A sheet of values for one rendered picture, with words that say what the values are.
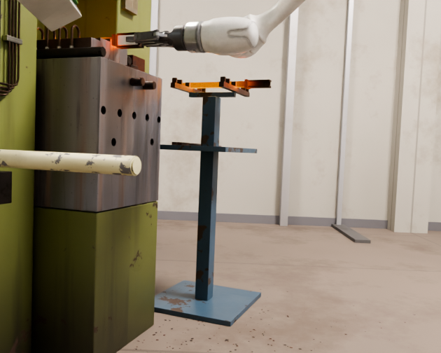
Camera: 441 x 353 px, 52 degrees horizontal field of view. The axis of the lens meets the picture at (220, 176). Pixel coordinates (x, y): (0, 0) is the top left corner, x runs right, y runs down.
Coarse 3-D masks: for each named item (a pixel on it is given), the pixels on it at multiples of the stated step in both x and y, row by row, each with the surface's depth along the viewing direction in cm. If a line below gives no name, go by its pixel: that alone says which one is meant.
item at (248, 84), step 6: (192, 84) 192; (198, 84) 191; (204, 84) 190; (210, 84) 188; (216, 84) 187; (240, 84) 183; (246, 84) 181; (252, 84) 182; (258, 84) 181; (264, 84) 180; (270, 84) 180
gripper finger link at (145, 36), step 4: (140, 32) 135; (144, 32) 134; (148, 32) 133; (152, 32) 133; (136, 36) 136; (140, 36) 135; (144, 36) 134; (148, 36) 133; (152, 36) 133; (156, 36) 131; (136, 40) 136; (140, 40) 135; (144, 40) 135; (148, 40) 135
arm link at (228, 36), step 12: (204, 24) 129; (216, 24) 127; (228, 24) 125; (240, 24) 125; (252, 24) 126; (204, 36) 128; (216, 36) 126; (228, 36) 125; (240, 36) 125; (252, 36) 126; (204, 48) 131; (216, 48) 129; (228, 48) 128; (240, 48) 127; (252, 48) 129
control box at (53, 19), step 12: (24, 0) 83; (36, 0) 85; (48, 0) 87; (60, 0) 90; (36, 12) 90; (48, 12) 93; (60, 12) 95; (72, 12) 98; (48, 24) 98; (60, 24) 101
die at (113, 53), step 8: (40, 40) 138; (48, 40) 137; (56, 40) 136; (64, 40) 135; (80, 40) 133; (88, 40) 132; (96, 40) 134; (104, 40) 138; (40, 48) 138; (112, 48) 142; (112, 56) 142; (120, 56) 147
